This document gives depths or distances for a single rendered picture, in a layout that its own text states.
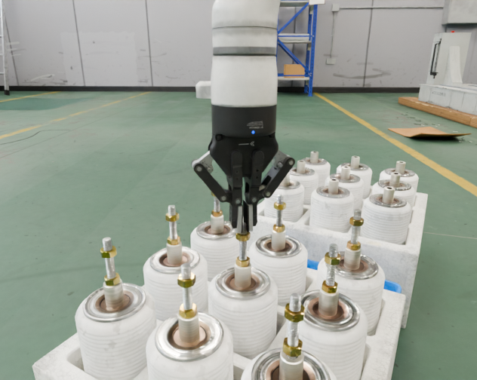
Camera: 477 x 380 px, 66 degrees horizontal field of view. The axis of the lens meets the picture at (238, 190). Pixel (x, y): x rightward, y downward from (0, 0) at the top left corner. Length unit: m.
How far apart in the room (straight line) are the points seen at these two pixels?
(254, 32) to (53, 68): 7.07
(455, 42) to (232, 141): 4.45
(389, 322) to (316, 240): 0.30
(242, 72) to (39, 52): 7.17
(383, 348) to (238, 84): 0.39
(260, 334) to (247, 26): 0.37
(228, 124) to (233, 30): 0.09
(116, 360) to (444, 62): 4.55
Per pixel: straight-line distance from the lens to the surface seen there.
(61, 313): 0.96
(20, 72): 7.72
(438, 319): 0.96
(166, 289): 0.55
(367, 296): 0.56
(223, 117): 0.41
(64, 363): 0.55
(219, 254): 0.63
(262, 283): 0.51
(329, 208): 0.83
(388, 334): 0.58
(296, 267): 0.59
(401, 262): 0.82
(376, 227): 0.83
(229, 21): 0.40
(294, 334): 0.36
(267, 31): 0.41
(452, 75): 4.65
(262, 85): 0.40
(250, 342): 0.52
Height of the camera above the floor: 0.54
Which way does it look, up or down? 20 degrees down
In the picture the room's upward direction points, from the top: straight up
